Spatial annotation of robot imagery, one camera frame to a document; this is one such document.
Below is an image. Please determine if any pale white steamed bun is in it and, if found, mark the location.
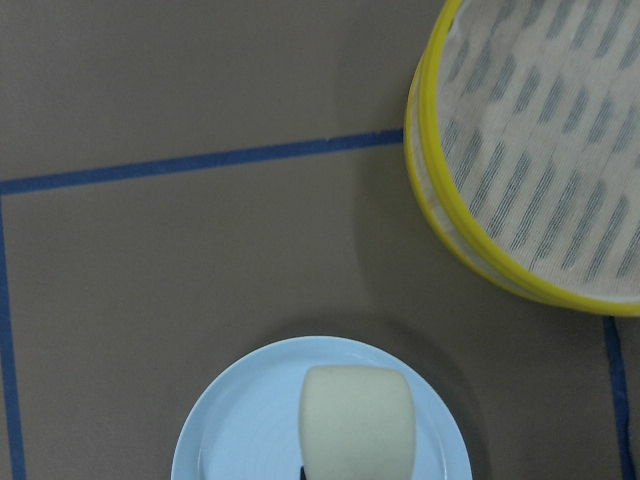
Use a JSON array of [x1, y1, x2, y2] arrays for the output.
[[298, 365, 416, 479]]

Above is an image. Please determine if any yellow round steamer basket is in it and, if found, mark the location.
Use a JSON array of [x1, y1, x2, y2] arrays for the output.
[[404, 1, 639, 317]]

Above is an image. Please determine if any light blue plate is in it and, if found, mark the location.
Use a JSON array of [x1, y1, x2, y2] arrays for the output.
[[171, 336, 472, 479]]

